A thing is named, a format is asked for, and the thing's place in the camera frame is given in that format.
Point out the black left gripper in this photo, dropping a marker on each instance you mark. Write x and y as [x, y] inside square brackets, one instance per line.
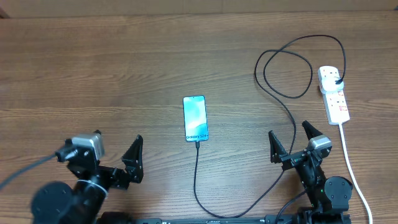
[134, 166]

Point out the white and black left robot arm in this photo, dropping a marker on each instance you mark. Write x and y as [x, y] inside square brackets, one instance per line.
[57, 202]

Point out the white charger plug adapter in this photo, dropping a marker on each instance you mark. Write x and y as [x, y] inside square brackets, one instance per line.
[328, 81]

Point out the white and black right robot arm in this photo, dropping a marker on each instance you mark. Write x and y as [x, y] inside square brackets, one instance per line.
[329, 197]

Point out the Samsung Galaxy smartphone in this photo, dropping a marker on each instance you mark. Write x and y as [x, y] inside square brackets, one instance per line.
[195, 118]

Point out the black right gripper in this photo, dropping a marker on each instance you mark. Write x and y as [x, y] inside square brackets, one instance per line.
[278, 153]

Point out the white power strip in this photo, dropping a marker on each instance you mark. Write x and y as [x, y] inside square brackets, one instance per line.
[335, 103]

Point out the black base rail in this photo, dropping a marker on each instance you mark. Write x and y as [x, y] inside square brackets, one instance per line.
[211, 221]

